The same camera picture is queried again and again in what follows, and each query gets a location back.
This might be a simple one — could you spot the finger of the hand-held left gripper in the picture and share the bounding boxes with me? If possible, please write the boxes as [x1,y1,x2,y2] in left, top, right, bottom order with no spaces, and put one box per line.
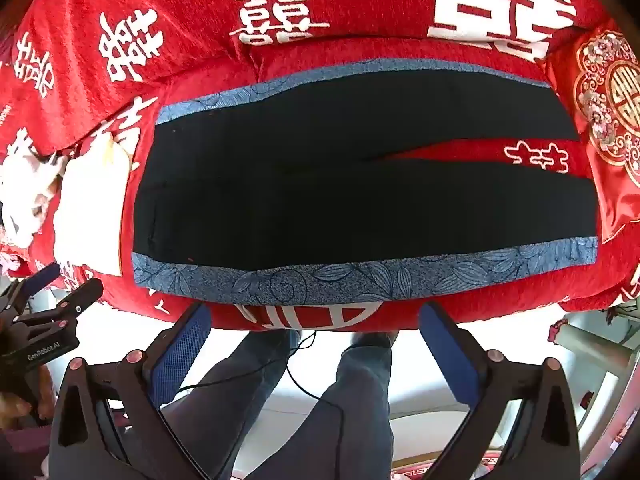
[10,262,62,311]
[15,277,104,328]

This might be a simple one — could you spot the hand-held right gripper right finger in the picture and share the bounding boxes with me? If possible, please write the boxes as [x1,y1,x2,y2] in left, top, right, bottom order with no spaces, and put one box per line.
[417,301,583,480]

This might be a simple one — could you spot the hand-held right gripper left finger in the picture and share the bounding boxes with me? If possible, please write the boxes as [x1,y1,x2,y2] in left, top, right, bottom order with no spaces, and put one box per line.
[47,302,231,480]

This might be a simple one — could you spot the black pants with blue trim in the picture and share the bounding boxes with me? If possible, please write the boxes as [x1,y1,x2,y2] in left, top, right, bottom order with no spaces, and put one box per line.
[131,58,600,306]

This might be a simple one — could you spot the person's left forearm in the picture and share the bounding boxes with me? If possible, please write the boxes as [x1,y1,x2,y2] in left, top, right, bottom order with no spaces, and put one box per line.
[0,422,53,480]

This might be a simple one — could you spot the person's left hand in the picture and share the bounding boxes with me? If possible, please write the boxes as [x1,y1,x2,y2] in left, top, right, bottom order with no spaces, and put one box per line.
[0,366,57,427]

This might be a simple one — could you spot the person's left leg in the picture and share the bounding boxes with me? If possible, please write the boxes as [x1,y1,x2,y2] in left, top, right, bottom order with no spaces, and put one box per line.
[159,329,303,463]

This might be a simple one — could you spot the person's leg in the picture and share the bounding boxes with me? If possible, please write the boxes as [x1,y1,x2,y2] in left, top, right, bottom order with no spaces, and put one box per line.
[159,329,303,463]
[244,331,402,480]

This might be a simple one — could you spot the white crumpled cloth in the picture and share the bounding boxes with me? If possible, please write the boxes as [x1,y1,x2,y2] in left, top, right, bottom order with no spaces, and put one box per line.
[0,149,68,250]

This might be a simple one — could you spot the cream flat cloth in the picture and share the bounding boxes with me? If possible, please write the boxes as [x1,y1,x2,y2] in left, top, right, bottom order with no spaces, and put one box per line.
[51,134,140,277]

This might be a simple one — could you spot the person's right leg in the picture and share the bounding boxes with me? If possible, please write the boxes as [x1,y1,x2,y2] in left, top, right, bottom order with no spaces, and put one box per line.
[244,331,402,480]

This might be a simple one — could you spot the person's legs in jeans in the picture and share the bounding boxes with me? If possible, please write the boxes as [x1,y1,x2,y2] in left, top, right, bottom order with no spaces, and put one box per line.
[169,329,347,461]

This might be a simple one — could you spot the grey-green stool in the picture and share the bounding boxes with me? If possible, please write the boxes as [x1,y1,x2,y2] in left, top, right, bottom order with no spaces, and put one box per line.
[546,297,640,463]

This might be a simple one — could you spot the red embroidered pillow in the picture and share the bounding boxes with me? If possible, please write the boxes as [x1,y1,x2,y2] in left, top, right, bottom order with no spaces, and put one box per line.
[542,19,640,246]

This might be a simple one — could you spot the red printed blanket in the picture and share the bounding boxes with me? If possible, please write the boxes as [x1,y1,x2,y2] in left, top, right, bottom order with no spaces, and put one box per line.
[0,0,640,333]

